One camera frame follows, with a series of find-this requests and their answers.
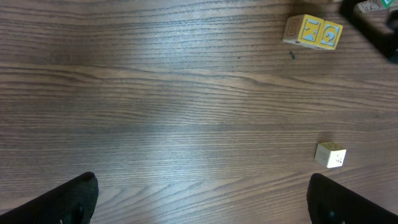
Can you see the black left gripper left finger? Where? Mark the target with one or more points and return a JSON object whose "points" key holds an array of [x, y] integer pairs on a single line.
{"points": [[72, 202]]}

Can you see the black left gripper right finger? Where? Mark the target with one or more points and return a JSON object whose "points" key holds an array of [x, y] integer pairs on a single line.
{"points": [[331, 203]]}

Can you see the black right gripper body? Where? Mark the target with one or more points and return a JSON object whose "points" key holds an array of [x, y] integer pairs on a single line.
{"points": [[385, 43]]}

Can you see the yellow G letter block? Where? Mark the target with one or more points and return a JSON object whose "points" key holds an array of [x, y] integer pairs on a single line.
{"points": [[329, 35]]}

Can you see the yellow S letter block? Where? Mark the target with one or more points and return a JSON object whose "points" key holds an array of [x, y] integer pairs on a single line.
{"points": [[330, 154]]}

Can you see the green Z letter block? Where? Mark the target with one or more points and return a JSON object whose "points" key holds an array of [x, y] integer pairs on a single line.
{"points": [[376, 5]]}

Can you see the yellow K letter block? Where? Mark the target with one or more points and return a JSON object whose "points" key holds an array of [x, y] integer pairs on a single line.
{"points": [[303, 30]]}

